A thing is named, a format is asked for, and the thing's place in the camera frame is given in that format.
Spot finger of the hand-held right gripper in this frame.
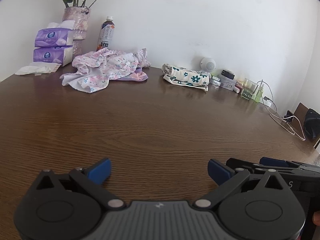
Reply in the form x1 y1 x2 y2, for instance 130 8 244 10
259 157 307 169
226 157 270 173

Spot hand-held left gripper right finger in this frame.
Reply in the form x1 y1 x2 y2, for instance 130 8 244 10
193 159 285 209

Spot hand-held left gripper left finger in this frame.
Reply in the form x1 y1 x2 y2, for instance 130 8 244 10
35 158 125 209

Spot pink floral dress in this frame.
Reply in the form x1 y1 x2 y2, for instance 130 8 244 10
59 47 151 94

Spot black phone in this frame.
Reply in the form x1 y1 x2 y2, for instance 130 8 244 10
282 110 297 124

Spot black bag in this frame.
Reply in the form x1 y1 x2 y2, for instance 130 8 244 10
303 108 320 140

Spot wooden chair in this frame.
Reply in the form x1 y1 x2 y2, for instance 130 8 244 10
291 102 320 150

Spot green spray bottle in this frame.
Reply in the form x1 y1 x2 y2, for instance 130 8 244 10
255 82 265 103

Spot clear drinking glass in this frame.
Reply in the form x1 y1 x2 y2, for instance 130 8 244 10
240 78 258 102

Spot grey printed tin box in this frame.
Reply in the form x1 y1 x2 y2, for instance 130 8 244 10
217 74 237 89

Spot black power adapter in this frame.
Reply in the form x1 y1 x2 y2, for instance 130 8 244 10
221 69 235 80

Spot folded cream teal-flower garment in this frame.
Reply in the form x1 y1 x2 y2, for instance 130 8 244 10
162 63 210 92

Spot pastel pink blue purple garment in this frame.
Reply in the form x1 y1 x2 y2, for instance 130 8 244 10
110 67 148 82

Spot white robot-shaped speaker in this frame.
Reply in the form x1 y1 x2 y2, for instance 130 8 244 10
199 57 217 74

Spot crumpled white tissue wrapper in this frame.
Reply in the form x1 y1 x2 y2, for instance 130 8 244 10
14 63 62 76

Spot tea bottle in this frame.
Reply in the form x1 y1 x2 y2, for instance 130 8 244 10
96 16 116 52

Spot opened purple tissue pack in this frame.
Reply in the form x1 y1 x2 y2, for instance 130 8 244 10
34 20 75 48

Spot pink mottled vase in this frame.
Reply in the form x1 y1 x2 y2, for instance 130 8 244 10
62 6 90 58

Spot white charging cable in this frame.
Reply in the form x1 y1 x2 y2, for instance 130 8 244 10
260 79 307 141

